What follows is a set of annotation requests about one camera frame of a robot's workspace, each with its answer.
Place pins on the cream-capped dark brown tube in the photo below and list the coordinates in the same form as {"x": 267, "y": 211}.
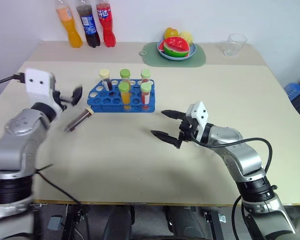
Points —
{"x": 80, "y": 119}

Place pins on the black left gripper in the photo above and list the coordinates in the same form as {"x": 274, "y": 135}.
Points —
{"x": 58, "y": 98}

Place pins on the toy watermelon slice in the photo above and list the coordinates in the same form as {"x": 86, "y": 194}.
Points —
{"x": 176, "y": 47}

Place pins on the dark rounded shape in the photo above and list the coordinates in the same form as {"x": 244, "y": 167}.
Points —
{"x": 187, "y": 222}

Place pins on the dark cola bottle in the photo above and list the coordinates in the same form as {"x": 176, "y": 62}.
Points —
{"x": 90, "y": 27}

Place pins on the light blue plate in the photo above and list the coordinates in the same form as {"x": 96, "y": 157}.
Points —
{"x": 176, "y": 58}

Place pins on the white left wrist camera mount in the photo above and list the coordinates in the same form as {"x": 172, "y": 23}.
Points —
{"x": 38, "y": 85}

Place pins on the green-capped red tube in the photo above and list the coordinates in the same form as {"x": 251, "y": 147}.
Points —
{"x": 146, "y": 96}
{"x": 145, "y": 74}

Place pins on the red soda bottle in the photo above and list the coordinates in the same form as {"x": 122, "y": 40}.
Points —
{"x": 107, "y": 27}

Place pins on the green mat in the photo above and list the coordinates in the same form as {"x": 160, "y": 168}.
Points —
{"x": 150, "y": 58}

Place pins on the toy yellow orange pepper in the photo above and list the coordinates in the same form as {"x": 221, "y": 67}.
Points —
{"x": 170, "y": 32}

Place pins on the orange soda bottle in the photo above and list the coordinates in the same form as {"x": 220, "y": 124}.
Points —
{"x": 71, "y": 30}

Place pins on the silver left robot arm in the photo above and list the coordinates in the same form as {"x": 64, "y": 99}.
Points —
{"x": 22, "y": 130}

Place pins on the clear plastic cup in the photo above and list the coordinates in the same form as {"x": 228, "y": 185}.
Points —
{"x": 233, "y": 46}

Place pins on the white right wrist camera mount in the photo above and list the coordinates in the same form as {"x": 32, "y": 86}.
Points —
{"x": 200, "y": 111}

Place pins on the blue plastic stool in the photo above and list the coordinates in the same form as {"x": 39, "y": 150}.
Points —
{"x": 293, "y": 90}

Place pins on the green-capped orange tube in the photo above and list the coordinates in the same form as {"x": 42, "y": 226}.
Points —
{"x": 125, "y": 98}
{"x": 125, "y": 74}

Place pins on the cream-capped dark red tube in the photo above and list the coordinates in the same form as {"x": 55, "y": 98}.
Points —
{"x": 104, "y": 74}

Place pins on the toy yellow lemon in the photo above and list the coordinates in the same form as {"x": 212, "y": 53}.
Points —
{"x": 187, "y": 37}

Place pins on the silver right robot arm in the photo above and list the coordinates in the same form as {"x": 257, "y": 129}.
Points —
{"x": 242, "y": 155}

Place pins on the small grey box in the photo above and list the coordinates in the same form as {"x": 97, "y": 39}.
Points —
{"x": 55, "y": 223}

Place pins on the blue test tube rack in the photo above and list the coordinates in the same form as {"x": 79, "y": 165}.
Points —
{"x": 102, "y": 100}

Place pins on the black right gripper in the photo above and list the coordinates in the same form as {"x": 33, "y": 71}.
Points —
{"x": 188, "y": 127}

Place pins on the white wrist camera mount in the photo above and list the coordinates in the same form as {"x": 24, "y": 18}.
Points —
{"x": 200, "y": 111}
{"x": 38, "y": 85}

